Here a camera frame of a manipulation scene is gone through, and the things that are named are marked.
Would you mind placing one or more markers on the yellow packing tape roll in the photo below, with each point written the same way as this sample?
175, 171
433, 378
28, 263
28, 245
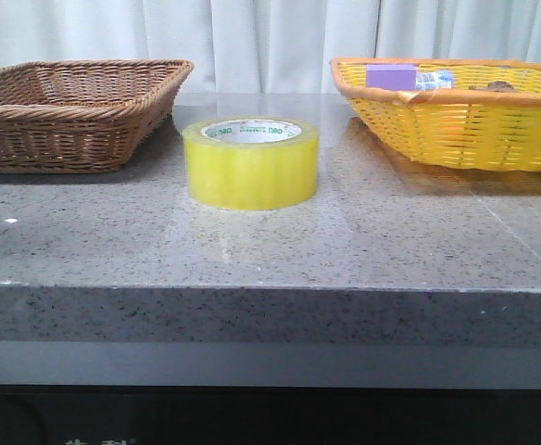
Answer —
251, 163

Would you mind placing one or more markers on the white curtain backdrop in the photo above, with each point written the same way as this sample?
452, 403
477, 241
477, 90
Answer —
267, 47

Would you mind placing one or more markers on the purple rectangular block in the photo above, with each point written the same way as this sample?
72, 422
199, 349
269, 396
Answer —
392, 77

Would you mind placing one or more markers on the clear plastic wrapped item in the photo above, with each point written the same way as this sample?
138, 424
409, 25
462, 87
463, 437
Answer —
431, 80

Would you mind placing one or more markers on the brown wicker basket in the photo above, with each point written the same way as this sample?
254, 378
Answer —
83, 116

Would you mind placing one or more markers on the yellow woven basket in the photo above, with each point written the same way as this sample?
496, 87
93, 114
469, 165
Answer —
456, 128

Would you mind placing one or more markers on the small brown object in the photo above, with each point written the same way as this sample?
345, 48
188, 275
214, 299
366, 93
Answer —
495, 86

